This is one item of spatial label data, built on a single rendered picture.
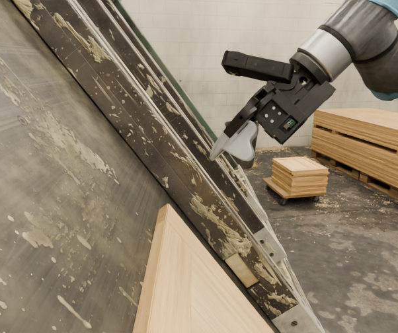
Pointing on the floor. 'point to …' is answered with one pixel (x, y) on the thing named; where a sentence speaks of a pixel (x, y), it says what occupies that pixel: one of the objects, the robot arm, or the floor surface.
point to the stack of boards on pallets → (372, 148)
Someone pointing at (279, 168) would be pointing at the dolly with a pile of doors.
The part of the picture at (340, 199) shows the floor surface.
